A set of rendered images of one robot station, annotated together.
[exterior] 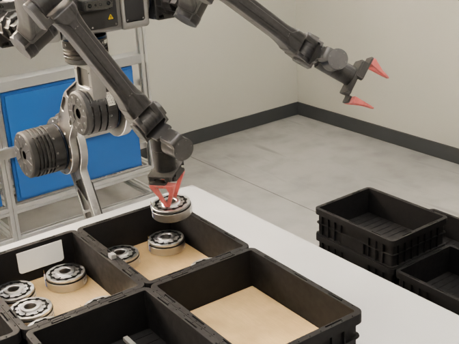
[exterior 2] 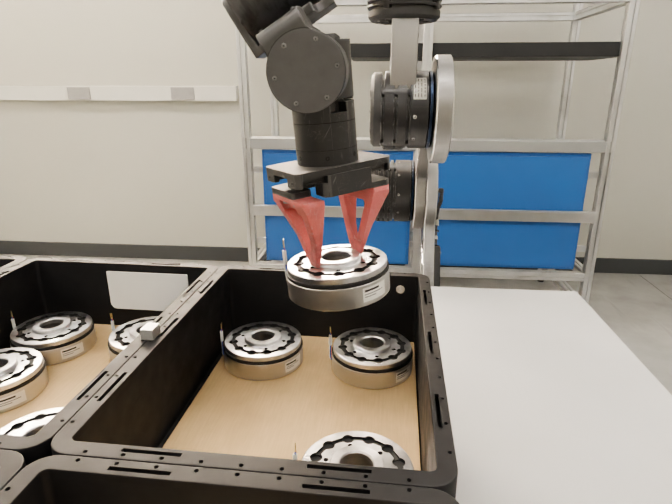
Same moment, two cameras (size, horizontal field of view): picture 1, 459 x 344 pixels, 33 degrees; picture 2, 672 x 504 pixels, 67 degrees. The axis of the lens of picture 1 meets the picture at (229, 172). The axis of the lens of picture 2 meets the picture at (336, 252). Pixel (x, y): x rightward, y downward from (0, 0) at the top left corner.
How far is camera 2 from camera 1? 1.61 m
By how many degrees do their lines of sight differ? 38
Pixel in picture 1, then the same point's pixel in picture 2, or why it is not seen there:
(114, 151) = (542, 245)
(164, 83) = (645, 200)
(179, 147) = (290, 60)
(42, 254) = (150, 288)
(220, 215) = (587, 352)
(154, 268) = (292, 399)
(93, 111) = (384, 102)
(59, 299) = (87, 377)
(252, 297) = not seen: outside the picture
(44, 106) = (474, 176)
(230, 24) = not seen: outside the picture
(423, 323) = not seen: outside the picture
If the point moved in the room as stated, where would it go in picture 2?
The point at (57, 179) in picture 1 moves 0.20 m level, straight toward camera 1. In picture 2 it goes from (469, 255) to (458, 268)
